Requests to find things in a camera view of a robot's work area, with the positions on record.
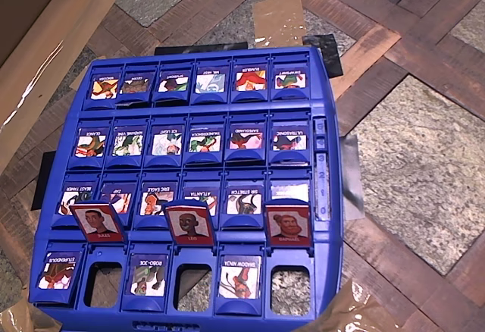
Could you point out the flat brown packing tape patch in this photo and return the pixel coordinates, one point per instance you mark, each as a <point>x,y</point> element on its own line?
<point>278,17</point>

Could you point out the blue cartridge with orange label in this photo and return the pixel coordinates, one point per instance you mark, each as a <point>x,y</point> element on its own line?
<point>250,81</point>

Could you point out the brown cardboard box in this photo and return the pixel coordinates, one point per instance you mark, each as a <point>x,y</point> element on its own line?
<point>45,63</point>

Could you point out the blue plastic game board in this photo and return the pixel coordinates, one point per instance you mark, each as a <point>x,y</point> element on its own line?
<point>250,112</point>

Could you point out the Leo card blue flip tile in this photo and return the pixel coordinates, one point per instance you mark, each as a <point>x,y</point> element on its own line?
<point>189,224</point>

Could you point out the blue cartridge with white label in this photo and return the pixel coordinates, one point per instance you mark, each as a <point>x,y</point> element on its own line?
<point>210,83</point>

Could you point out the crumpled brown packing tape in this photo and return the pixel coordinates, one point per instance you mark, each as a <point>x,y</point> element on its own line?
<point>352,313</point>
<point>19,318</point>

